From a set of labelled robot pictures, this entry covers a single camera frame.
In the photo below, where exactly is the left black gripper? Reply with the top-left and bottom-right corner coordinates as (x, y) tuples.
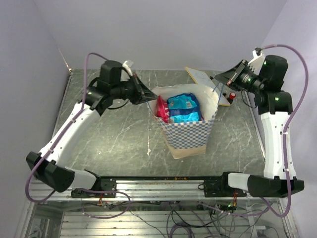
(111, 72), (159, 106)

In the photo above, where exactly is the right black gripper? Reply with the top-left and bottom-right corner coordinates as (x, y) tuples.
(215, 59), (265, 94)

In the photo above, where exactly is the red snack bag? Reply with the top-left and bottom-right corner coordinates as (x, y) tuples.
(157, 95), (170, 123)

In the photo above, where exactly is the blue snack bag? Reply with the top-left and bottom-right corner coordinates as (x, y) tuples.
(167, 93), (203, 123)

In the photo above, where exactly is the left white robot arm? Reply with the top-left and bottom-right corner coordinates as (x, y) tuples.
(26, 60), (157, 197)

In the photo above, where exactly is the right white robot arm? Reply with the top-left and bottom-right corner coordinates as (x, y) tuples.
(215, 53), (305, 198)

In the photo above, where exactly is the small whiteboard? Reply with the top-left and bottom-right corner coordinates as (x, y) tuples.
(185, 67), (231, 107)

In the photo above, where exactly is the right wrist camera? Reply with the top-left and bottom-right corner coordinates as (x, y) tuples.
(248, 48), (265, 73)

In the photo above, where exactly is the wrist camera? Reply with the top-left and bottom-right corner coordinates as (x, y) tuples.
(248, 48), (265, 73)
(122, 60), (133, 76)

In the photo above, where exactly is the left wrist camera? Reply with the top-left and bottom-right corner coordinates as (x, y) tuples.
(122, 60), (133, 76)

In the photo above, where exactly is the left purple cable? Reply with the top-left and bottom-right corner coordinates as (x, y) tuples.
(24, 52), (132, 220)

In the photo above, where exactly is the aluminium frame rail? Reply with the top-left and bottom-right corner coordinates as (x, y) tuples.
(27, 179), (284, 201)

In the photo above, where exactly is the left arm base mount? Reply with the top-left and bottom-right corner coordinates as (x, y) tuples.
(71, 178), (117, 198)

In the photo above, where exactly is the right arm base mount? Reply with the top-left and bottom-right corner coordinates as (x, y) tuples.
(203, 180), (235, 198)

